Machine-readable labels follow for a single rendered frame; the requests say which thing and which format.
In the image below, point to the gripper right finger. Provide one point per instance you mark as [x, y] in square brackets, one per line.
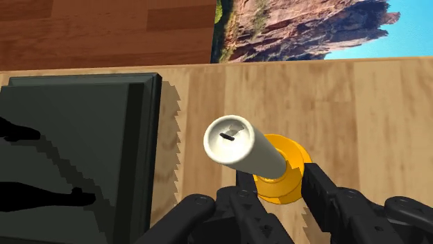
[341, 209]

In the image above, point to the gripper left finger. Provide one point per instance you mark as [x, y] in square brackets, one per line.
[248, 211]

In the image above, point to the yellow candle holder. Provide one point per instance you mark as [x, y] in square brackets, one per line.
[287, 182]

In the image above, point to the white candle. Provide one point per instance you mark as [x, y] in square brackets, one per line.
[242, 147]

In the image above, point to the dark green flat box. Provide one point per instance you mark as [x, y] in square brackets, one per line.
[77, 159]

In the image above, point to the canyon landscape wall picture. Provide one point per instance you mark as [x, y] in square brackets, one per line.
[304, 28]

